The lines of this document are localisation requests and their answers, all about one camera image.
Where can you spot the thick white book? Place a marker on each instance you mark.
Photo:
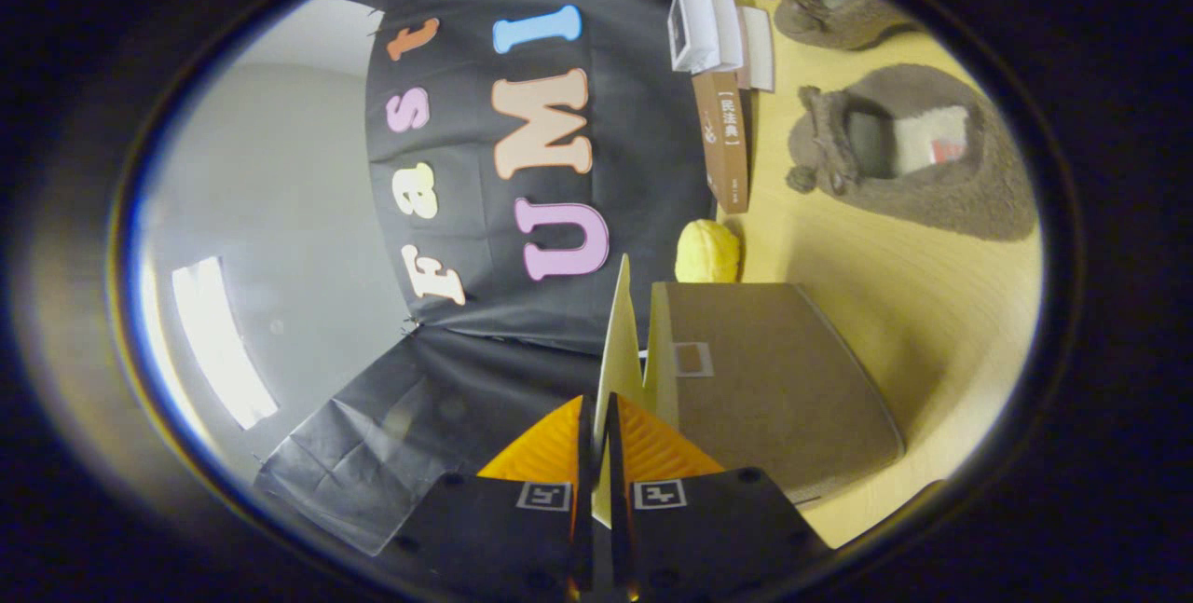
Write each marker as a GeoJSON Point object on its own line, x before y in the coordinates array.
{"type": "Point", "coordinates": [729, 30]}

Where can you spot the beige fabric storage box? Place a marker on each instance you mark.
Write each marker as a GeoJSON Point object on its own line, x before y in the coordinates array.
{"type": "Point", "coordinates": [774, 379]}

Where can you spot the yellow plush toy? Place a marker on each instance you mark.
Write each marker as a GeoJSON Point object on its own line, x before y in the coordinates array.
{"type": "Point", "coordinates": [708, 252]}

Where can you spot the pink cover book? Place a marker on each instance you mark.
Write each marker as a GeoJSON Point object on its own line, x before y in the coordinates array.
{"type": "Point", "coordinates": [758, 48]}

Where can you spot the white book dark photo cover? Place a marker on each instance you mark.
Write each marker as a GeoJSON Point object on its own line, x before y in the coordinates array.
{"type": "Point", "coordinates": [692, 25]}

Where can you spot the brown cover book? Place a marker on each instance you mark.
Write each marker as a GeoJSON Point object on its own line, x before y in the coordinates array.
{"type": "Point", "coordinates": [722, 146]}

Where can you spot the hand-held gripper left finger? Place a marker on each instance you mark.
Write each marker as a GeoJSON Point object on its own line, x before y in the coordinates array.
{"type": "Point", "coordinates": [585, 491]}

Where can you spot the brown fuzzy shoe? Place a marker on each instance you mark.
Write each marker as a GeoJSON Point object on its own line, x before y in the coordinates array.
{"type": "Point", "coordinates": [988, 193]}
{"type": "Point", "coordinates": [839, 20]}

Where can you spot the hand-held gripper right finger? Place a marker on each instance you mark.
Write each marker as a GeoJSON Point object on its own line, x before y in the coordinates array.
{"type": "Point", "coordinates": [617, 491]}

